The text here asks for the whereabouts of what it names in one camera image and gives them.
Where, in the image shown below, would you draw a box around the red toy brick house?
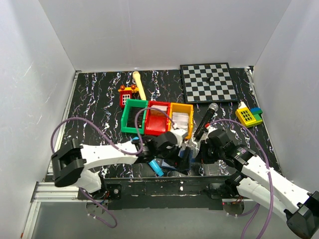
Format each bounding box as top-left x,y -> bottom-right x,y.
118,84 -> 139,109

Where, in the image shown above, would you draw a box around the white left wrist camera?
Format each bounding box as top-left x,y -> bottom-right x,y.
170,128 -> 188,147

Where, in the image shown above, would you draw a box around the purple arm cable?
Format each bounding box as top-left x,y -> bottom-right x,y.
50,107 -> 176,229
205,119 -> 275,239

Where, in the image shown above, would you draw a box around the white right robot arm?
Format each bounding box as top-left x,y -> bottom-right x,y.
199,126 -> 319,239

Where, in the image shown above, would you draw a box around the black toy microphone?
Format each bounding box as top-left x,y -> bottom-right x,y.
193,103 -> 218,140

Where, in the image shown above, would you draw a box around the green plastic bin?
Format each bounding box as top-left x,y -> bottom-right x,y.
121,99 -> 149,134

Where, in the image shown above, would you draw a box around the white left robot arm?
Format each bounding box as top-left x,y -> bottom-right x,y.
51,129 -> 188,193

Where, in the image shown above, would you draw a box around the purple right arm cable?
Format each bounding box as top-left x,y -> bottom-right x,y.
205,119 -> 275,239

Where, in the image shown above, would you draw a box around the yellow green toy brick house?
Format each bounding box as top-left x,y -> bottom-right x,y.
235,102 -> 263,128

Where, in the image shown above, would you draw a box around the white cards in yellow bin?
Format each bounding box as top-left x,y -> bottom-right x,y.
172,112 -> 189,130

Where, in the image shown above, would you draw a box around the red plastic bin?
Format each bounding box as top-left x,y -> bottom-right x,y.
144,101 -> 170,136

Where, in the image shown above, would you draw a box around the black cards in green bin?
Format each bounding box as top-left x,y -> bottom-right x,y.
127,107 -> 148,129

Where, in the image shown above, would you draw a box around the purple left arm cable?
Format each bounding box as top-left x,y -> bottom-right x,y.
50,107 -> 176,229

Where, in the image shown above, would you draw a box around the yellow plastic bin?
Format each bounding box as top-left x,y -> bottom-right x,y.
168,103 -> 194,139

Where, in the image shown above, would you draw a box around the cream toy microphone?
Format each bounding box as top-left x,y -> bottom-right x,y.
133,71 -> 147,101

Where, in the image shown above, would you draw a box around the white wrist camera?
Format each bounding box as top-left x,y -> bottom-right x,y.
201,125 -> 217,140
170,128 -> 188,147

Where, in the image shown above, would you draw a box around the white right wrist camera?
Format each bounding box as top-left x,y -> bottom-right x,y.
201,125 -> 217,140

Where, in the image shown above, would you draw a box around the light blue toy microphone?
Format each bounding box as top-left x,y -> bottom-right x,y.
149,160 -> 164,177

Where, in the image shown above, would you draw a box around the black grey chessboard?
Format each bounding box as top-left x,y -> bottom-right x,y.
180,62 -> 239,104

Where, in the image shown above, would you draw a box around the navy blue card holder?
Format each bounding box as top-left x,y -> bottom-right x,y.
159,146 -> 193,173

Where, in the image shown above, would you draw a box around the cards in red bin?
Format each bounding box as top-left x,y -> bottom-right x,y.
148,110 -> 167,132

